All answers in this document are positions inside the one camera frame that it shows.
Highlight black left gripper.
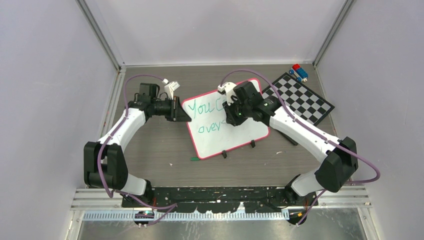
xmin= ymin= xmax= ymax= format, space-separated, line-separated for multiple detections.
xmin=151 ymin=96 xmax=191 ymax=122

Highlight pink-framed whiteboard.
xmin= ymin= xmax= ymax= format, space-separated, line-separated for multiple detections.
xmin=181 ymin=78 xmax=271 ymax=161

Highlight black white chessboard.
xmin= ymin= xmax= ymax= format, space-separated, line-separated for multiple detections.
xmin=272 ymin=72 xmax=335 ymax=126

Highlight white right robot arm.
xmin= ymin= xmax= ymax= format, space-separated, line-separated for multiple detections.
xmin=222 ymin=96 xmax=359 ymax=205

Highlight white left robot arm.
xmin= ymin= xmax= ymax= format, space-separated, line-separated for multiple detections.
xmin=83 ymin=79 xmax=192 ymax=207

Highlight red blue toy blocks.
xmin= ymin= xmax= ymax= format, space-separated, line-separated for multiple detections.
xmin=289 ymin=63 xmax=309 ymax=82

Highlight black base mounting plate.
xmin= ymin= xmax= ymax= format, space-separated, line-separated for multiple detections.
xmin=121 ymin=186 xmax=317 ymax=214

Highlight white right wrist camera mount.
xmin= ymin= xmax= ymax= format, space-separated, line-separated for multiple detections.
xmin=217 ymin=82 xmax=238 ymax=106

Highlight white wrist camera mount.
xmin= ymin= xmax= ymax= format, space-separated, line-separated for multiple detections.
xmin=162 ymin=78 xmax=180 ymax=99
xmin=217 ymin=82 xmax=238 ymax=106

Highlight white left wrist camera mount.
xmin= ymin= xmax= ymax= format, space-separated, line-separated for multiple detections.
xmin=162 ymin=78 xmax=180 ymax=99

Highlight aluminium frame rail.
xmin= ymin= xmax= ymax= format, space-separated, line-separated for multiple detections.
xmin=69 ymin=190 xmax=372 ymax=222

